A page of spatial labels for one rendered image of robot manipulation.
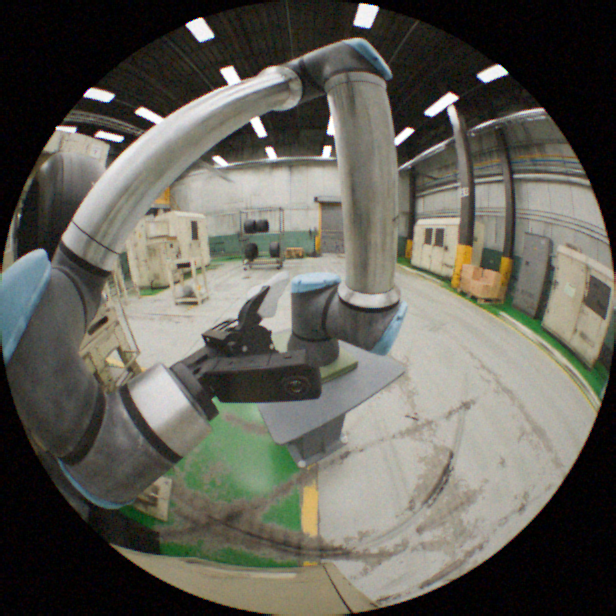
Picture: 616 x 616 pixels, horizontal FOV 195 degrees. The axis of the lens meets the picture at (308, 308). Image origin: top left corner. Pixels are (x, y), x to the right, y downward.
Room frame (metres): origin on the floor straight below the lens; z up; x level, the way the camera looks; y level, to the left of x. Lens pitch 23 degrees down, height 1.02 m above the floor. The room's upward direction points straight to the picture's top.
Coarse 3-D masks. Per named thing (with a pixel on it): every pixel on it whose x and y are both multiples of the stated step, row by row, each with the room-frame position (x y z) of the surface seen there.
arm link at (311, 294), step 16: (320, 272) 0.57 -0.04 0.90; (304, 288) 0.45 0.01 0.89; (320, 288) 0.45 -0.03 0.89; (336, 288) 0.45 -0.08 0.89; (304, 304) 0.45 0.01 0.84; (320, 304) 0.43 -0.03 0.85; (304, 320) 0.45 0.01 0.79; (320, 320) 0.41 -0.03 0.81; (304, 336) 0.46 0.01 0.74; (320, 336) 0.45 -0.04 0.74
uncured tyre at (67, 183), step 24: (48, 168) 0.11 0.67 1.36; (72, 168) 0.20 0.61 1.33; (96, 168) 0.32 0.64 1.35; (48, 192) 0.12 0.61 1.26; (72, 192) 0.21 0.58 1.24; (24, 216) 0.06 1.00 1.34; (48, 216) 0.13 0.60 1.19; (72, 216) 0.21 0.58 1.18; (24, 240) 0.08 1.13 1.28; (48, 240) 0.13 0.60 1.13
